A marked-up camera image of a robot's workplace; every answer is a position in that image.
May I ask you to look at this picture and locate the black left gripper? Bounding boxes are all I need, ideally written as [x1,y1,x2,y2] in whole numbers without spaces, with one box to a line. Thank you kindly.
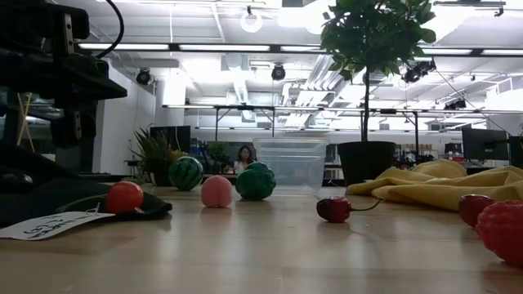
[0,0,128,101]

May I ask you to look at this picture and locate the striped green watermelon toy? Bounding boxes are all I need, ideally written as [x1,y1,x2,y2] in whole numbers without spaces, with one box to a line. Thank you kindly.
[168,155,204,192]

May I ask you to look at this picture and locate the pink peach toy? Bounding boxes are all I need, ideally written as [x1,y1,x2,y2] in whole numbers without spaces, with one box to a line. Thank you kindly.
[200,175,234,208]

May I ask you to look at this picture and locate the dark red cherry toy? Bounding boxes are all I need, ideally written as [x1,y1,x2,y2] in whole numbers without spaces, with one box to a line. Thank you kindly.
[458,194,498,229]
[315,195,385,224]

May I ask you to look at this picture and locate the red strawberry toy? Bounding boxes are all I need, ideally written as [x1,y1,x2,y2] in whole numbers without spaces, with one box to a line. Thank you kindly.
[475,199,523,269]

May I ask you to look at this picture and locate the clear plastic tupperware container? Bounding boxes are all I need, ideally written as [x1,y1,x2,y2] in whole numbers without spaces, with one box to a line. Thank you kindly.
[252,136,330,196]

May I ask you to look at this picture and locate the long ceiling light strip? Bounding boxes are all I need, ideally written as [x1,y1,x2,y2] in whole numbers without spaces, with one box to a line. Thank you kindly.
[178,43,270,52]
[481,48,523,57]
[420,47,473,56]
[77,42,171,51]
[279,45,324,53]

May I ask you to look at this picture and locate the yellow wooden sticks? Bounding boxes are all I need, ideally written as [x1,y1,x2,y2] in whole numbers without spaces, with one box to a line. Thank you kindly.
[15,92,37,153]

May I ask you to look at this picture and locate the small potted succulent plant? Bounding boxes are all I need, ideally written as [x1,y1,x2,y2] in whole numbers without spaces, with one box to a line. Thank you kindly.
[128,127,189,188]

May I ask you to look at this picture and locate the black cloth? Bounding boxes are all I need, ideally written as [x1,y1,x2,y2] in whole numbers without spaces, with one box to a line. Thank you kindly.
[0,145,173,229]

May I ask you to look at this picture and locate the black computer monitor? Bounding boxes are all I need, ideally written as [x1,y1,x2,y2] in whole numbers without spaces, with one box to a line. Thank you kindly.
[508,136,523,168]
[149,125,192,154]
[461,127,510,161]

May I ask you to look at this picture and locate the red tomato toy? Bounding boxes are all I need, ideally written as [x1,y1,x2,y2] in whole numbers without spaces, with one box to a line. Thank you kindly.
[105,180,145,215]

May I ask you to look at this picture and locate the white paper tag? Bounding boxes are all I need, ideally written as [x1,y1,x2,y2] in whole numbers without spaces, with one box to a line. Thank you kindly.
[0,211,116,241]

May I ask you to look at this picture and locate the green background plant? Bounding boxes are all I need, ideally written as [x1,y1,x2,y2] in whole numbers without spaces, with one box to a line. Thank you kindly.
[206,140,230,175]

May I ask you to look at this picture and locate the person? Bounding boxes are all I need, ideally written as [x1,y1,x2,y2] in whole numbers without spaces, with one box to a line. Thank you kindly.
[232,145,257,175]

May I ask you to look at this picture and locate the dark green bell pepper toy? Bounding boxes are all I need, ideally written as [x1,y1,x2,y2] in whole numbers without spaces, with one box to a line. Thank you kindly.
[235,162,278,201]

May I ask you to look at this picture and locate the leafy plant in black pot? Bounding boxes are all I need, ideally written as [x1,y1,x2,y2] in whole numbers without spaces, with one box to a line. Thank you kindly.
[320,0,437,187]

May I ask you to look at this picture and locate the yellow cloth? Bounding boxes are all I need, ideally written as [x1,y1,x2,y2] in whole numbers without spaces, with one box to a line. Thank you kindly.
[346,158,523,224]

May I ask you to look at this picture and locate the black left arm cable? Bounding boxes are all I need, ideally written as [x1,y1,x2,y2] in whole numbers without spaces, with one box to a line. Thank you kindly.
[96,0,125,59]

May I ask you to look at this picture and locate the white ring ceiling light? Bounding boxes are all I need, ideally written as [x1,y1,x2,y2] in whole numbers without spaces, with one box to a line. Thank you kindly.
[239,10,264,33]

